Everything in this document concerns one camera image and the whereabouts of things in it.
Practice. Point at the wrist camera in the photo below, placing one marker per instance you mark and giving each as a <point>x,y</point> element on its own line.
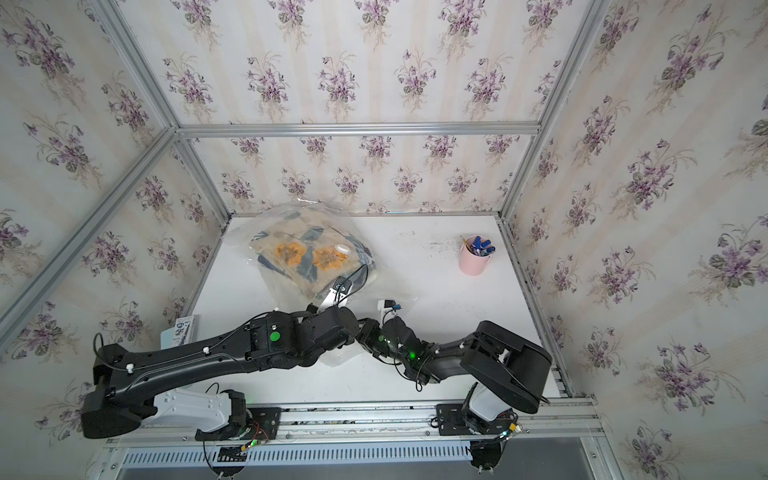
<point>331,299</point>
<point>387,307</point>

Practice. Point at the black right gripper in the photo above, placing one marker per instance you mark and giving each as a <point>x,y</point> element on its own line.
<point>370,327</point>

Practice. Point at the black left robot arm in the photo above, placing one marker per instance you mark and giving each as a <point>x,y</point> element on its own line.
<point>126,383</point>

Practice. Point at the clear plastic vacuum bag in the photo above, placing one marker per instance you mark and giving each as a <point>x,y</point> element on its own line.
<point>390,284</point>

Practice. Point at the pink cup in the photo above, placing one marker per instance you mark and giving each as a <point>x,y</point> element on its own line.
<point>472,264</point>

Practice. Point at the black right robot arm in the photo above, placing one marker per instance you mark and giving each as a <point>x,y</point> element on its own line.
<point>511,367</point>

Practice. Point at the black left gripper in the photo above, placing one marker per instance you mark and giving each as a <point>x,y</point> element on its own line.
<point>345,343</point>

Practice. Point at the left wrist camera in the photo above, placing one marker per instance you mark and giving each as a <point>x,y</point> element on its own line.
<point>331,299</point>

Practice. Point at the white label card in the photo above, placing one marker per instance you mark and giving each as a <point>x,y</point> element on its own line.
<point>180,333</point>

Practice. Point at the beige blanket with orange pattern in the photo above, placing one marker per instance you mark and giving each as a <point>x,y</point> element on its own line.
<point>314,257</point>

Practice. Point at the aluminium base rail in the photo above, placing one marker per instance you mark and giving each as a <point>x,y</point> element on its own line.
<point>309,423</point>

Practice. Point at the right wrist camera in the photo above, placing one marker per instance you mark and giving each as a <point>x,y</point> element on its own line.
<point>387,307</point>

